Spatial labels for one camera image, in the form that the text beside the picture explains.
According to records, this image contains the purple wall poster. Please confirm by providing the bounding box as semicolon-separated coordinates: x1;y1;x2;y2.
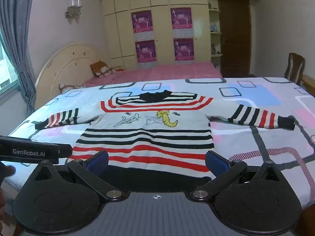
131;10;153;33
135;40;157;64
170;7;192;30
173;38;195;61

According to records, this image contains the brown and white pillow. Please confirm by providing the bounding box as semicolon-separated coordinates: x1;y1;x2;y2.
90;61;126;78

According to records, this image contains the cream wardrobe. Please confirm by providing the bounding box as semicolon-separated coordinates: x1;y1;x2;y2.
100;0;261;67

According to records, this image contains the striped cartoon print sweater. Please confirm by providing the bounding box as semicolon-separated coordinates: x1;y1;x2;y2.
35;90;295;193

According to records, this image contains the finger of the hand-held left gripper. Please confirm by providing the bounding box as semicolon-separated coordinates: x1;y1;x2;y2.
58;144;73;160

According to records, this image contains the cream corner shelf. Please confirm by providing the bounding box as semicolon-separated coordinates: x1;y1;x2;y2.
208;2;223;57

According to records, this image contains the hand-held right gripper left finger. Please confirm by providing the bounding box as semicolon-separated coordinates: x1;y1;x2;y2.
34;150;124;201

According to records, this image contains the pink bed sheet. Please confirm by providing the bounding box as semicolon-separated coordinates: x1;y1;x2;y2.
81;62;223;88

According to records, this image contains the window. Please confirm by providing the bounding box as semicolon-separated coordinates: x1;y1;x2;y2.
0;33;19;91

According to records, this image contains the small white patterned pillow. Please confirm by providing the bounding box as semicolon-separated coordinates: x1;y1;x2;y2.
58;84;85;94

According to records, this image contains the cream arched headboard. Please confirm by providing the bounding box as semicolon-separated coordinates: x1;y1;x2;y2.
35;44;109;109

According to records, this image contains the person's left hand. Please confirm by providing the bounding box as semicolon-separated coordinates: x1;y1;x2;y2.
0;162;16;208

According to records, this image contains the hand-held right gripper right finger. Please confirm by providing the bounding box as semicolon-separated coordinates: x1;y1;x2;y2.
190;150;281;200

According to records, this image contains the printed blanket with rectangles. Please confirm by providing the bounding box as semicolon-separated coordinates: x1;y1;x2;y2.
5;77;315;210

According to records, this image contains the wooden chair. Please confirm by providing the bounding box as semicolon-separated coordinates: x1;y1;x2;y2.
284;53;306;85

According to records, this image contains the grey blue curtain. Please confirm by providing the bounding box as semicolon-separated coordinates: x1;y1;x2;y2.
0;0;37;116

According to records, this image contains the brown wooden door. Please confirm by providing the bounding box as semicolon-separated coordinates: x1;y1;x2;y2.
218;0;253;78

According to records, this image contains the wooden bed frame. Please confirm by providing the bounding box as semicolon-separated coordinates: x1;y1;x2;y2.
302;74;315;96

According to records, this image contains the glass wall lamp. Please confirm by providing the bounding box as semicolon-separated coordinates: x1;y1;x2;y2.
64;0;83;19

